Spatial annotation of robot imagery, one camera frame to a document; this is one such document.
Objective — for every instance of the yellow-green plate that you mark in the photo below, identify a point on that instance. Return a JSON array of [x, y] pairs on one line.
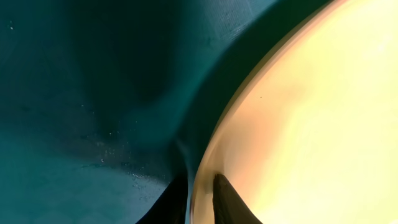
[[311, 134]]

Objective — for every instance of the blue plastic tray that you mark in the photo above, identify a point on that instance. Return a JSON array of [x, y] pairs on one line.
[[105, 102]]

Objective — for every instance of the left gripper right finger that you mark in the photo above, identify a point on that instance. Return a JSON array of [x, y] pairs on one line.
[[228, 206]]

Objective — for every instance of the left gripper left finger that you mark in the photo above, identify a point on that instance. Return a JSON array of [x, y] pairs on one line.
[[171, 206]]

